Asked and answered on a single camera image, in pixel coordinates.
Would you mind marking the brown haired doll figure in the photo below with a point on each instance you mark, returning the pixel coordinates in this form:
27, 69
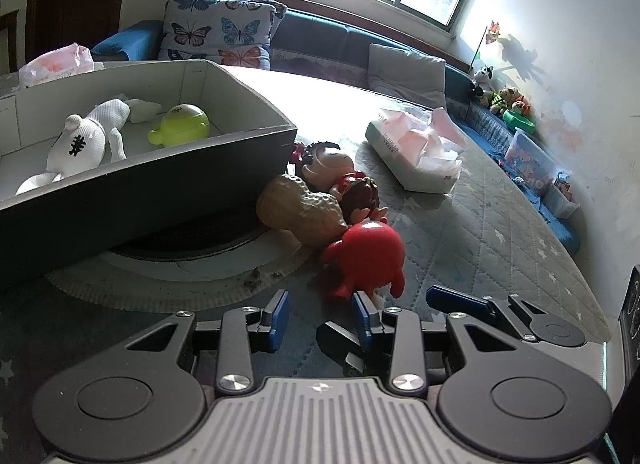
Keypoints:
320, 164

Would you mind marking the grey cushion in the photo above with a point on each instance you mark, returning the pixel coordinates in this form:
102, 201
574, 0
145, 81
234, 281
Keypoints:
411, 76

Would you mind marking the blue sofa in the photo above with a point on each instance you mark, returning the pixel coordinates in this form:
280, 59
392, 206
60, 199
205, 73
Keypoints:
316, 46

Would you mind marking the green round toy figure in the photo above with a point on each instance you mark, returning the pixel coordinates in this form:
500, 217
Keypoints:
184, 123

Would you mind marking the white plush doll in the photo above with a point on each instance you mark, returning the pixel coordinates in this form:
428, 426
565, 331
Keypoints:
81, 144

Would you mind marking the grey quilted mat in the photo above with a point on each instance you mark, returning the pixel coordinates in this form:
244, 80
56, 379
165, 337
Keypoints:
485, 238

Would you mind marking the butterfly print pillow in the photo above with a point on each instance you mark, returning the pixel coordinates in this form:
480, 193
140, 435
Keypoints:
226, 32

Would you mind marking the small red brown doll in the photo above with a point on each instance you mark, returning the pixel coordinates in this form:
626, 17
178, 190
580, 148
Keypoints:
357, 195

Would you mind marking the clear plastic toy bin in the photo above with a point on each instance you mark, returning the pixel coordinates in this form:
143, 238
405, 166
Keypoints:
537, 168

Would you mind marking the white open storage box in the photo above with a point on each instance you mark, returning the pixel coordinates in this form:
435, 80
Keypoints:
160, 203

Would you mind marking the peanut shaped toy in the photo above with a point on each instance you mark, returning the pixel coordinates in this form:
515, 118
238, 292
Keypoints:
314, 218

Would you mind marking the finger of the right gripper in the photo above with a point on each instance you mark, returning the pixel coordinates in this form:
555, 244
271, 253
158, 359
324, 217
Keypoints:
487, 310

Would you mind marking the pink tissue pack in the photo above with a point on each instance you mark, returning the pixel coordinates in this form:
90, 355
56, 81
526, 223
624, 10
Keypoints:
422, 148
60, 63

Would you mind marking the pink tissue pack far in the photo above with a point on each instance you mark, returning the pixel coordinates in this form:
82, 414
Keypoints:
60, 63

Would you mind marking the red round toy figure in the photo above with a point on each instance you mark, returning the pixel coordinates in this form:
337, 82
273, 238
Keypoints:
370, 255

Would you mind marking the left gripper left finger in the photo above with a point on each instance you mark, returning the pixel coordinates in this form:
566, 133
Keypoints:
243, 332

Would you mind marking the plush toys pile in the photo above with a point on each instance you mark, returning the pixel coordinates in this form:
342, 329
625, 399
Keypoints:
507, 103

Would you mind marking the pink tissue pack near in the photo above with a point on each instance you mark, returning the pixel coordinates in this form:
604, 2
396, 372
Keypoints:
422, 148

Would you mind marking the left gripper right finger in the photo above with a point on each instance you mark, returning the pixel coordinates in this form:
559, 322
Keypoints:
392, 340

